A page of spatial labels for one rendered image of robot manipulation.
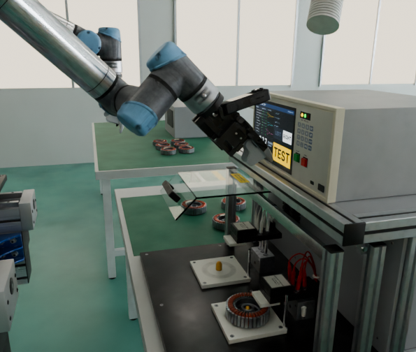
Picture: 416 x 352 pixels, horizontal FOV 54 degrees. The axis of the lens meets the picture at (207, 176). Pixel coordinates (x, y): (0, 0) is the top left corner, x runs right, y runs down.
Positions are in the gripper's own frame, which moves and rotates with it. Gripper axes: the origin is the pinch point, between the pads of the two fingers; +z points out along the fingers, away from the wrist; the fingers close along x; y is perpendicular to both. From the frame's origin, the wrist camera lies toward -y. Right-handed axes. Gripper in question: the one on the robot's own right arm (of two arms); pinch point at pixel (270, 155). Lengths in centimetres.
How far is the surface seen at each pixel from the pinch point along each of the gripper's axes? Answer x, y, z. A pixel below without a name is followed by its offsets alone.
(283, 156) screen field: -7.4, -3.2, 6.8
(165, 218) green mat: -73, 41, 22
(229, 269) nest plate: -19.4, 30.9, 27.1
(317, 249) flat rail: 17.7, 9.1, 14.3
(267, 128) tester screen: -18.4, -7.2, 2.8
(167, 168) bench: -153, 30, 34
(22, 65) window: -468, 78, -89
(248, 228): -18.1, 17.4, 20.9
